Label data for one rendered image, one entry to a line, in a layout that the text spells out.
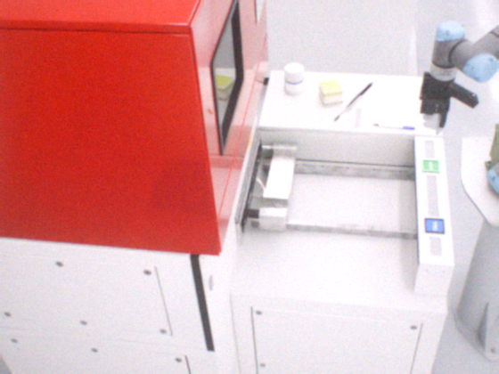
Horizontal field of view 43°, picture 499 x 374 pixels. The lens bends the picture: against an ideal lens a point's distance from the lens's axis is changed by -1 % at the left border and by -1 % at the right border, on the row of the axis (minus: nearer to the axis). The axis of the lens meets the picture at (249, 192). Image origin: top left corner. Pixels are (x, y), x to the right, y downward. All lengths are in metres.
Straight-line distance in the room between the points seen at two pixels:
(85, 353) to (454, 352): 1.53
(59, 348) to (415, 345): 1.06
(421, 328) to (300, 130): 0.77
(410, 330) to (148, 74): 1.17
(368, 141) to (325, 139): 0.15
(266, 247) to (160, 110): 0.91
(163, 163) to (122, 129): 0.11
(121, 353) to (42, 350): 0.26
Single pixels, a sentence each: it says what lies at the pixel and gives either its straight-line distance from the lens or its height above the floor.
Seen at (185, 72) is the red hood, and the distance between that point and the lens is 1.15.
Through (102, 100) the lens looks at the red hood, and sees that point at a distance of 1.24.
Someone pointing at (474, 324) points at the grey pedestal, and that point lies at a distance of 2.87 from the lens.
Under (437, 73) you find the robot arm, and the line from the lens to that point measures 1.86.
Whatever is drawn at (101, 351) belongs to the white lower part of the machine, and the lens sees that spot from 1.96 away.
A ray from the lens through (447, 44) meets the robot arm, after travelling 1.81.
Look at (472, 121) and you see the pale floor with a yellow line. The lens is 3.94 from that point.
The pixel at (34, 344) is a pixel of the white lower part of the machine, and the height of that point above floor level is 0.75.
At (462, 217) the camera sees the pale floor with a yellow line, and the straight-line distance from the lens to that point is 3.34.
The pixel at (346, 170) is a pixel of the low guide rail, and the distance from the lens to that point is 2.23.
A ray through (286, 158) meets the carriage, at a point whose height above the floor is 0.88.
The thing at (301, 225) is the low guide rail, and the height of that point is 0.84.
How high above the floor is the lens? 2.35
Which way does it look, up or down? 44 degrees down
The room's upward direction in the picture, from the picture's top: 4 degrees counter-clockwise
